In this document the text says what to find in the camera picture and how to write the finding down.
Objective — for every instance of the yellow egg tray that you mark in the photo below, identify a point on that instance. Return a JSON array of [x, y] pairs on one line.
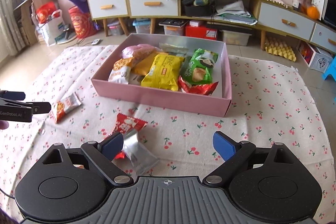
[[280, 48]]

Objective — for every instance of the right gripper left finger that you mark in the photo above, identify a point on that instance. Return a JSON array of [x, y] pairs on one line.
[[101, 155]]

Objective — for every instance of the blue plastic stool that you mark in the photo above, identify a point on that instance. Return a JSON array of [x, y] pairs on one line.
[[331, 70]]

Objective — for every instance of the green chips packet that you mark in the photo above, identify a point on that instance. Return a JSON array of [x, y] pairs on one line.
[[199, 68]]

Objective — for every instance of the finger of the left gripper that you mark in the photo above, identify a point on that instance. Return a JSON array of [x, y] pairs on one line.
[[12, 95]]

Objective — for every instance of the white paper shopping bag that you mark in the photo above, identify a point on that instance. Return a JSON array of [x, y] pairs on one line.
[[53, 29]]

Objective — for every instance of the black microwave oven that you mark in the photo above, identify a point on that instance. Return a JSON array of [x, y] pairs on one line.
[[328, 15]]

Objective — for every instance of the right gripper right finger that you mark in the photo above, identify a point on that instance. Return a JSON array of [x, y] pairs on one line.
[[235, 156]]

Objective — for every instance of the gold snack packet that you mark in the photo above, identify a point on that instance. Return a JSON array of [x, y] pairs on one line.
[[144, 66]]

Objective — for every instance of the orange fruit snack packet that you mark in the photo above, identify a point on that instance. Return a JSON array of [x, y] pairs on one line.
[[61, 108]]

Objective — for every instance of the red round drum box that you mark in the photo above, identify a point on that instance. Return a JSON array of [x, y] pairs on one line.
[[82, 23]]

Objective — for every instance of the lotus root biscuit packet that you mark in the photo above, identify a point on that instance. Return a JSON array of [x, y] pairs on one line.
[[121, 71]]

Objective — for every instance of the orange fruit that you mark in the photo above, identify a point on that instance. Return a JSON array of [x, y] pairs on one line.
[[313, 13]]

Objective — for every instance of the cherry print table cloth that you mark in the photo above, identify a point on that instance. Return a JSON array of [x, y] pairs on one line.
[[270, 103]]

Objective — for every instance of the red gift box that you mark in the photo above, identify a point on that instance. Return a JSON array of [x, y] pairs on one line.
[[201, 32]]

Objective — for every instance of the pink snack packet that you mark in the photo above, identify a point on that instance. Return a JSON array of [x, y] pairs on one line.
[[139, 51]]

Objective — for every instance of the red snack packet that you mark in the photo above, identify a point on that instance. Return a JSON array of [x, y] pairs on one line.
[[204, 89]]

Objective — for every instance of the pink cardboard box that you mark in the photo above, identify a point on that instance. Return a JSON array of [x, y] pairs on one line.
[[217, 104]]

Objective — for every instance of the wooden tv cabinet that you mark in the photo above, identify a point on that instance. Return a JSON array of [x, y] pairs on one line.
[[269, 17]]

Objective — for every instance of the white long snack packet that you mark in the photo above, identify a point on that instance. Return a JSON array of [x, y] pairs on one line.
[[173, 50]]

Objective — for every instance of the yellow snack packet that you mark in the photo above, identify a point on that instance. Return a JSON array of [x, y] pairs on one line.
[[164, 73]]

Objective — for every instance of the silver foil snack packet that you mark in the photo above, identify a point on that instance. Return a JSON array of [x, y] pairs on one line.
[[142, 160]]

